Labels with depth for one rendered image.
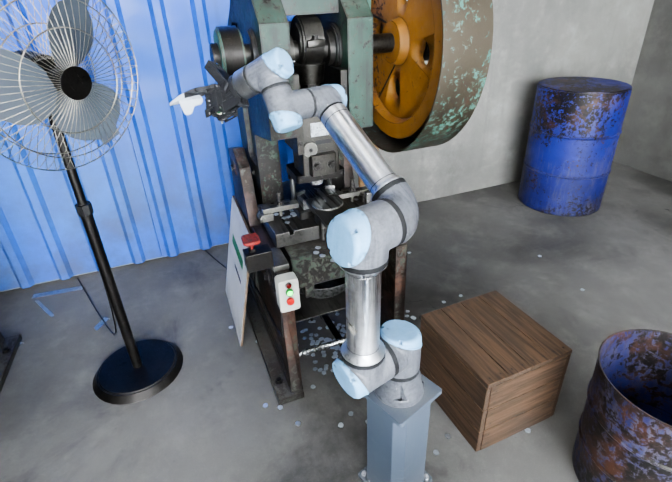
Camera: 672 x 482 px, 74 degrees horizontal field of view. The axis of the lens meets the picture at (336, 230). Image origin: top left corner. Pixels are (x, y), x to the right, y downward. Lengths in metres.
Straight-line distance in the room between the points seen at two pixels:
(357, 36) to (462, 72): 0.38
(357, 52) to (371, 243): 0.86
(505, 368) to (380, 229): 0.90
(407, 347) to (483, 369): 0.49
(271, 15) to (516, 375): 1.43
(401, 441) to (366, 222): 0.76
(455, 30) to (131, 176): 2.04
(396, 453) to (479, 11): 1.35
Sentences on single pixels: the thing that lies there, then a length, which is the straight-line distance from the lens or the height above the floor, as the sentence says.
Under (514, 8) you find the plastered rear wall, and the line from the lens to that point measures 3.69.
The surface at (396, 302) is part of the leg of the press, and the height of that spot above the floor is 0.35.
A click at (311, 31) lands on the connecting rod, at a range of 1.63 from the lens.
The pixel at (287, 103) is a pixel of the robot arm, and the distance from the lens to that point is 1.14.
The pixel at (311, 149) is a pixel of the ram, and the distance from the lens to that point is 1.67.
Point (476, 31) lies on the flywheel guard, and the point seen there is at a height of 1.39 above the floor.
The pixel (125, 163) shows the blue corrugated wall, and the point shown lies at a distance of 2.87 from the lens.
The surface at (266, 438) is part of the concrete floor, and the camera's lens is 1.91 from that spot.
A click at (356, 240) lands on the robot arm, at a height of 1.06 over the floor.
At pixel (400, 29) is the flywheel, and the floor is 1.38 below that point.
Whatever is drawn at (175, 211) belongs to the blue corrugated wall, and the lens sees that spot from 2.98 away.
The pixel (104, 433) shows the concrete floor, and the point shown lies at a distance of 2.15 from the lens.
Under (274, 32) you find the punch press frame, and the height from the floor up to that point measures 1.40.
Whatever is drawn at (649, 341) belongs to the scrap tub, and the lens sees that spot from 1.87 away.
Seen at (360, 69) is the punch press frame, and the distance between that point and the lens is 1.65.
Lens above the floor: 1.52
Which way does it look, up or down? 28 degrees down
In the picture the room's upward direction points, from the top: 2 degrees counter-clockwise
